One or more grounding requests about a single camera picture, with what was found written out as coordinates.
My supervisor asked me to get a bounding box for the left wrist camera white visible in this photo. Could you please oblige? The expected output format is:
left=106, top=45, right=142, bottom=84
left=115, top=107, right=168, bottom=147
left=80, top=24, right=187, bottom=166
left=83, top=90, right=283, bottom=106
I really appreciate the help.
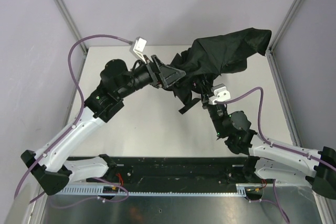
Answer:
left=130, top=37, right=147, bottom=63

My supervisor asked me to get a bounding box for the slotted grey cable duct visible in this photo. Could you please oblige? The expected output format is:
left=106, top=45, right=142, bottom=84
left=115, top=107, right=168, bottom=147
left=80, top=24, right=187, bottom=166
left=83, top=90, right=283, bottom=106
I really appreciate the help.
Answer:
left=56, top=184, right=261, bottom=197

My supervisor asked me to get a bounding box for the right aluminium frame post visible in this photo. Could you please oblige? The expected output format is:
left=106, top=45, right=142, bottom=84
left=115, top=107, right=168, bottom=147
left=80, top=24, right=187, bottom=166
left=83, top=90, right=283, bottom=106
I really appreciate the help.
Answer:
left=269, top=0, right=304, bottom=51

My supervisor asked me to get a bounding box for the aluminium frame post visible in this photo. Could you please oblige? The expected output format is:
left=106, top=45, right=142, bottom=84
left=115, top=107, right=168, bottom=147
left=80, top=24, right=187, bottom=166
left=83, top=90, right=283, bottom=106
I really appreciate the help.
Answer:
left=269, top=0, right=304, bottom=51
left=53, top=0, right=82, bottom=41

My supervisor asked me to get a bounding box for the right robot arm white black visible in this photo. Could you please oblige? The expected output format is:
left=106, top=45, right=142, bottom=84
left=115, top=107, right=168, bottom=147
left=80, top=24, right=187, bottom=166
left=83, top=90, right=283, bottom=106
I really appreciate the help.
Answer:
left=201, top=89, right=335, bottom=200

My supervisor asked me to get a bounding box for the left aluminium table rail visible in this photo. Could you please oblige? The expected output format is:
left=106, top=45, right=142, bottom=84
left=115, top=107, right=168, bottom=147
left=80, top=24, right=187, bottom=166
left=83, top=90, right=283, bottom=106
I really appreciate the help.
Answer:
left=61, top=52, right=88, bottom=134

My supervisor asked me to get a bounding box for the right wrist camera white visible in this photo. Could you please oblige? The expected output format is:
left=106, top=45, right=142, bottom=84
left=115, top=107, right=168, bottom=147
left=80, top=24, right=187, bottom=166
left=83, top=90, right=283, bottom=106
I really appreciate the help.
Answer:
left=210, top=83, right=231, bottom=104

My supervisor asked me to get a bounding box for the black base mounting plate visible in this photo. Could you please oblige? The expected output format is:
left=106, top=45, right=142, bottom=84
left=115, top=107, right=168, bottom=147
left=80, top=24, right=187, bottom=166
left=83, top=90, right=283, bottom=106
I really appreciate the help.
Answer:
left=100, top=156, right=263, bottom=184

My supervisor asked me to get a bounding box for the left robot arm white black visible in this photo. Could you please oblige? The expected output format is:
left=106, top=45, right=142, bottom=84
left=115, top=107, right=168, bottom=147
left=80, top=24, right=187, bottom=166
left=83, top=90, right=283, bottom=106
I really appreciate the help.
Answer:
left=21, top=55, right=186, bottom=196

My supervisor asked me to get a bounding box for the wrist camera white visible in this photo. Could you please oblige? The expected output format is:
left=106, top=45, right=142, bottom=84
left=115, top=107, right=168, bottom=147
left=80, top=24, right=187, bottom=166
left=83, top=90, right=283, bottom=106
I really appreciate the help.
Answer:
left=130, top=37, right=147, bottom=63
left=210, top=83, right=231, bottom=104

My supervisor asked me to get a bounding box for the left aluminium frame post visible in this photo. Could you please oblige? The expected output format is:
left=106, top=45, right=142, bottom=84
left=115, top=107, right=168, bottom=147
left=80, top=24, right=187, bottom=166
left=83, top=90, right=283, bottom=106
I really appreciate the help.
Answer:
left=53, top=0, right=82, bottom=41

